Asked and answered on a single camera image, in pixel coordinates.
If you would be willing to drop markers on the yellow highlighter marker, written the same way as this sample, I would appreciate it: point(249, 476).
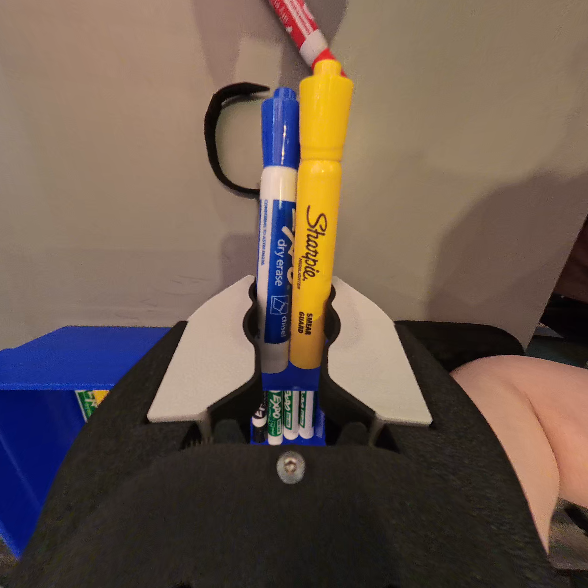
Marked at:
point(321, 138)

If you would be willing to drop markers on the person's left forearm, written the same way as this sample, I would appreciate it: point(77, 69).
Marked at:
point(514, 436)

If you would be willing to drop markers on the green dry erase marker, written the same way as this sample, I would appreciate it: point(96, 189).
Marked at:
point(89, 404)
point(291, 413)
point(275, 413)
point(307, 413)

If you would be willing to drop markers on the black chair armrest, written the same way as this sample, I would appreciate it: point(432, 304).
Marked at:
point(468, 340)

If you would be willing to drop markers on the black hook-and-loop tie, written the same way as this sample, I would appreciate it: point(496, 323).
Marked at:
point(211, 138)

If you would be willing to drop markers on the blue plastic bin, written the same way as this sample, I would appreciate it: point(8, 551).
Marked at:
point(46, 358)

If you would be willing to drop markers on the blue dry erase marker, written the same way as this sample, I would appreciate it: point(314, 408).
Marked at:
point(278, 138)

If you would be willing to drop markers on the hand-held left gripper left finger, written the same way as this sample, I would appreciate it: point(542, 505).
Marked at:
point(211, 367)

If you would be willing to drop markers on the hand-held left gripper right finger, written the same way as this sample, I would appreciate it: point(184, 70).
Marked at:
point(372, 367)

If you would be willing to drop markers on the red dry erase marker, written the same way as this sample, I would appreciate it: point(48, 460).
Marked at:
point(298, 23)

